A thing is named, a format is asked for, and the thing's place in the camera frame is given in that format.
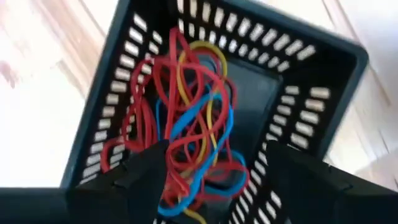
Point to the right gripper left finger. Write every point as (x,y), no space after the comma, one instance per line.
(144,186)

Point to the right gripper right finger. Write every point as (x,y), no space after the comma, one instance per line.
(304,193)

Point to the red rubber band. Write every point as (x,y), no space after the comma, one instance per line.
(174,183)
(174,93)
(217,81)
(144,124)

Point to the blue rubber band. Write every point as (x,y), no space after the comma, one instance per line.
(244,177)
(186,118)

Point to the yellow rubber band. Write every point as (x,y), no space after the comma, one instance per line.
(203,43)

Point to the black plastic basket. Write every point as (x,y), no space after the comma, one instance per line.
(258,81)

